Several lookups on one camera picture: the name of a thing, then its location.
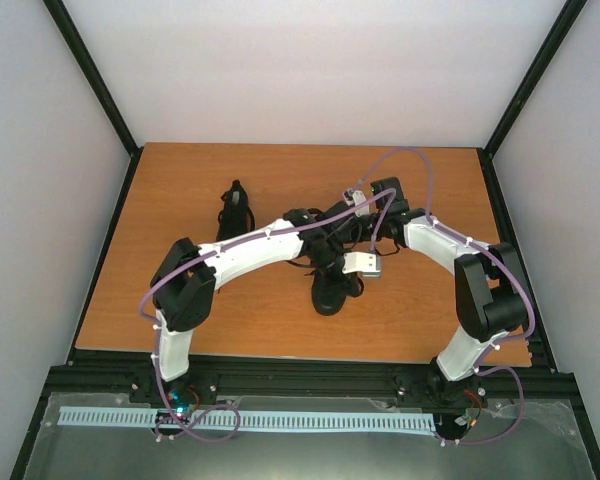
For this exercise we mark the black sneaker left one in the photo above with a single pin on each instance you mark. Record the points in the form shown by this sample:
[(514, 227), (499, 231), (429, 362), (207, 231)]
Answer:
[(236, 217)]

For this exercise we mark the right black corner post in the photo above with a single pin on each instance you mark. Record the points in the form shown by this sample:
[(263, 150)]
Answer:
[(549, 47)]

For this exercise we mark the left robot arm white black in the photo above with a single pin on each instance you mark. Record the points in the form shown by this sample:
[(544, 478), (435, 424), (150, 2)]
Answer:
[(183, 288)]

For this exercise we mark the left black corner post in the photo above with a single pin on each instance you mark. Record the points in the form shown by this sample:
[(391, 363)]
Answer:
[(72, 37)]

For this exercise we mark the white slotted cable duct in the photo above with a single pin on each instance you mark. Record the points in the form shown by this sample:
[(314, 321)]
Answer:
[(251, 421)]

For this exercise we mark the grey metal base plate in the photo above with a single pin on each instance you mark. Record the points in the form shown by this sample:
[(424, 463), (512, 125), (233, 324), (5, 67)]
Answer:
[(539, 439)]

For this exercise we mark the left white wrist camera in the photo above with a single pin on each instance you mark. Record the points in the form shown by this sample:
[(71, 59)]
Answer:
[(367, 265)]

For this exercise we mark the black sneaker with laces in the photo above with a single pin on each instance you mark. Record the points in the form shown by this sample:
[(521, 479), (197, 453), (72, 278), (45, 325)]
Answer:
[(325, 303)]

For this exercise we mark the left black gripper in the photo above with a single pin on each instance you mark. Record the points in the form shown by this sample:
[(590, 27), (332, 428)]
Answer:
[(329, 286)]

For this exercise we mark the black corner post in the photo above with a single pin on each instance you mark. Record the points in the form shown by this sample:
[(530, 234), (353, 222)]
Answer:
[(549, 47), (72, 37)]

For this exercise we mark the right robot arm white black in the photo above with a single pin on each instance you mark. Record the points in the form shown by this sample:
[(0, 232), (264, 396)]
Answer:
[(492, 299)]

